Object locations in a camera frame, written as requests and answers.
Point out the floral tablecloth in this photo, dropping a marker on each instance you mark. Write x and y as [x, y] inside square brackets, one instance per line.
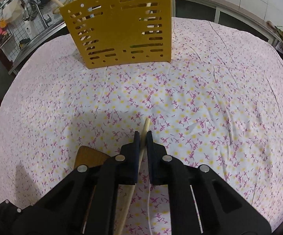
[205, 102]

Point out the white plastic bag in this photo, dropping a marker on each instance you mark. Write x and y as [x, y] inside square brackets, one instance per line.
[11, 11]

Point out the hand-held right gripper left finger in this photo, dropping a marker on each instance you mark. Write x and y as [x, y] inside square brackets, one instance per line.
[136, 151]

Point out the yellow slotted utensil holder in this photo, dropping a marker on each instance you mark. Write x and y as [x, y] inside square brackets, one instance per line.
[119, 29]

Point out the black hanging ladle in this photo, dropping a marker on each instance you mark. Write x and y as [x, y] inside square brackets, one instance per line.
[43, 2]

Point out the steel sink counter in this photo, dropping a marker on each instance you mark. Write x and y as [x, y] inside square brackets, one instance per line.
[41, 41]

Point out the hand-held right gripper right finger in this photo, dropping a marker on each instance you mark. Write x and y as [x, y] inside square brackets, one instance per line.
[150, 151]

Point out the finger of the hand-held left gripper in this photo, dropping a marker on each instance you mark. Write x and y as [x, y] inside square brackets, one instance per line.
[6, 215]

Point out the white soap bottle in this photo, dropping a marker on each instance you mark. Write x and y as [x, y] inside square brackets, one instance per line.
[29, 30]

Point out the kitchen counter cabinet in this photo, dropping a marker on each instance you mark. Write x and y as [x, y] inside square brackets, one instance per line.
[195, 9]

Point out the steel kitchen faucet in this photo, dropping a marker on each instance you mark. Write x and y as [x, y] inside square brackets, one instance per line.
[39, 12]

